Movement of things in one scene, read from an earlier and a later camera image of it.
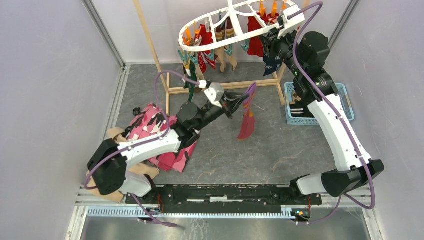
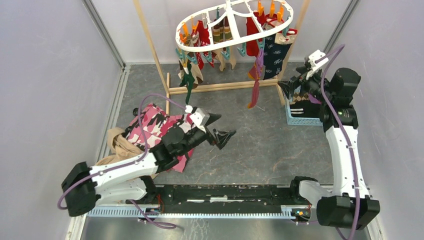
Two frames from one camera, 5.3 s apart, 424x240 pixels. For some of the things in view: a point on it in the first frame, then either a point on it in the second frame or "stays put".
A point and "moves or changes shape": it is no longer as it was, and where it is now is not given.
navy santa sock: x=273 y=62 stays put
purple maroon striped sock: x=249 y=120 → x=255 y=75
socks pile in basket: x=299 y=108 stays put
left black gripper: x=231 y=102 → x=222 y=136
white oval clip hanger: x=235 y=8 moves or changes shape
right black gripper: x=271 y=42 → x=289 y=86
